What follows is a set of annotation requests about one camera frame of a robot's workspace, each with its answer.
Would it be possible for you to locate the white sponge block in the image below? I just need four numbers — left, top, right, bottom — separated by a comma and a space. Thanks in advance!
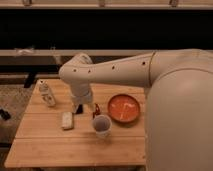
61, 112, 74, 130

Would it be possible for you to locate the small red object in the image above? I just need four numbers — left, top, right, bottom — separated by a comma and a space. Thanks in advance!
93, 103, 101, 119

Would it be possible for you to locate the white plastic cup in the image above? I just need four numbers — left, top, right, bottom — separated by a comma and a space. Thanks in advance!
92, 115, 112, 138

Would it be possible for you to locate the wooden table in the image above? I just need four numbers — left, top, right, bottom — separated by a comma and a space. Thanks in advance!
5, 79, 146, 168

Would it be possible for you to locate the black phone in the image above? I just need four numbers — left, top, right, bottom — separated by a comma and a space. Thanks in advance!
76, 105, 83, 114

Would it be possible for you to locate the orange ceramic bowl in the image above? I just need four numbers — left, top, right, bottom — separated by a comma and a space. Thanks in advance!
107, 94, 140, 123

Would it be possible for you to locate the black object on floor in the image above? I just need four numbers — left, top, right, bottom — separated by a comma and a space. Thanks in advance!
0, 109, 11, 120

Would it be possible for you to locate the grey metal rail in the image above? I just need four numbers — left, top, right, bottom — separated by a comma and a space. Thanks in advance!
0, 49, 149, 65

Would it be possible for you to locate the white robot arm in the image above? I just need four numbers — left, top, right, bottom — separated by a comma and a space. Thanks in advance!
59, 49, 213, 171

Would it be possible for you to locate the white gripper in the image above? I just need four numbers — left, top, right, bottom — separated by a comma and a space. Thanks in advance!
70, 83, 95, 114

